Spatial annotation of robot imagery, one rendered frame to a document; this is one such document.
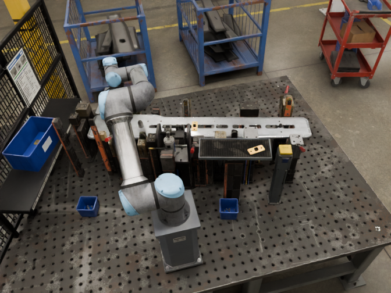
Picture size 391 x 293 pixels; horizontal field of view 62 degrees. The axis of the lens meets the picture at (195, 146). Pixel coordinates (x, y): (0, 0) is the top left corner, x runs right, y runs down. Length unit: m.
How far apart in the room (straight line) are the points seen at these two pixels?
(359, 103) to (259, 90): 1.57
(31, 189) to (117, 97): 0.79
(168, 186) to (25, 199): 0.85
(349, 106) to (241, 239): 2.50
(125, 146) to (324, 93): 3.09
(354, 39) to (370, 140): 1.07
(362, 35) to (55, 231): 3.37
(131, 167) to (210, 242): 0.75
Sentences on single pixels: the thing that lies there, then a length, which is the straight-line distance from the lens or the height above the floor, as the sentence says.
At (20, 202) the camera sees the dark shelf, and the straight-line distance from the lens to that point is 1.91.
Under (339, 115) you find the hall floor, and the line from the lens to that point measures 3.87.
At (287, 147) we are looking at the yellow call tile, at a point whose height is 1.16.
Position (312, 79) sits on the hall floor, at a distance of 4.30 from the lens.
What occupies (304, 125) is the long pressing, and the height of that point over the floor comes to 1.00.
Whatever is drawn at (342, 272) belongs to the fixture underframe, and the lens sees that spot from 2.50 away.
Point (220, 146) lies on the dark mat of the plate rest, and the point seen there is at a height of 1.16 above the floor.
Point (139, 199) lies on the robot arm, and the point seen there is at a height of 1.31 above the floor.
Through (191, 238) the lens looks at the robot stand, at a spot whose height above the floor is 0.98.
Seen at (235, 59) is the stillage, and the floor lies 0.17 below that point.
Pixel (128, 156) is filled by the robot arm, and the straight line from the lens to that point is 1.37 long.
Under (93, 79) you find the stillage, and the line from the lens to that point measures 4.16.
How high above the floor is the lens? 2.40
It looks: 47 degrees down
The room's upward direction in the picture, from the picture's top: 3 degrees counter-clockwise
